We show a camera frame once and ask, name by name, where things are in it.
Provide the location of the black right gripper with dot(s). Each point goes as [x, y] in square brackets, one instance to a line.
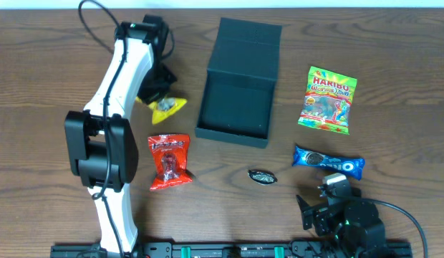
[319, 216]

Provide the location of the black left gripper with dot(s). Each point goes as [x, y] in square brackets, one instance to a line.
[156, 92]

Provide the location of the yellow snack bag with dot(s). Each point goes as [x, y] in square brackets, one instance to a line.
[165, 107]

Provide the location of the red snack bag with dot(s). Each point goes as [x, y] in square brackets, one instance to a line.
[170, 154]

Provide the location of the green Haribo gummy bag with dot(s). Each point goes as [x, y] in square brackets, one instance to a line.
[327, 101]

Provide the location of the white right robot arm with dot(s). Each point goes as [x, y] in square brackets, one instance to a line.
[352, 225]

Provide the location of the blue Oreo cookie pack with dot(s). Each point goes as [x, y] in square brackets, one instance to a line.
[351, 167]

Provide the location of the small black candy wrapper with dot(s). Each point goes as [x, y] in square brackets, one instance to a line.
[262, 177]

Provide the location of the black open box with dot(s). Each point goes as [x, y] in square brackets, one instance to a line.
[241, 79]

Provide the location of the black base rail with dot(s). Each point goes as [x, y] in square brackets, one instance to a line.
[269, 250]

